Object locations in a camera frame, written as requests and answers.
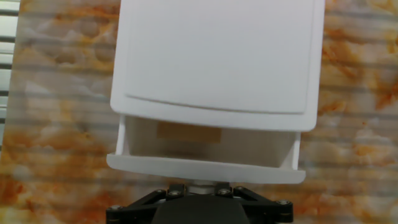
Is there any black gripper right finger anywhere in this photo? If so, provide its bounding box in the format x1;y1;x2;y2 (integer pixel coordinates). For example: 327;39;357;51
214;182;295;224

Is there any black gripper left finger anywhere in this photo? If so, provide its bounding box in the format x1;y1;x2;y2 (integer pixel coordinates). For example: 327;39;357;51
105;183;187;224

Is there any white drawer with knob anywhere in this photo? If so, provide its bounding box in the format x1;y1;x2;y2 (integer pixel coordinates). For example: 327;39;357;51
106;114;307;195

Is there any wooden block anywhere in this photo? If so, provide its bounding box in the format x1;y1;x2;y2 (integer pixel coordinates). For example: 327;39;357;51
156;121;222;144

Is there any orange marble pattern mat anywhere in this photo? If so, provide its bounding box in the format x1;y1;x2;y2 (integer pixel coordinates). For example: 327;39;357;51
0;0;398;224

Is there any white drawer cabinet frame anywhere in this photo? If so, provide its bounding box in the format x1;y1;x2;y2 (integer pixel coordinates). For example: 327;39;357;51
109;0;326;133

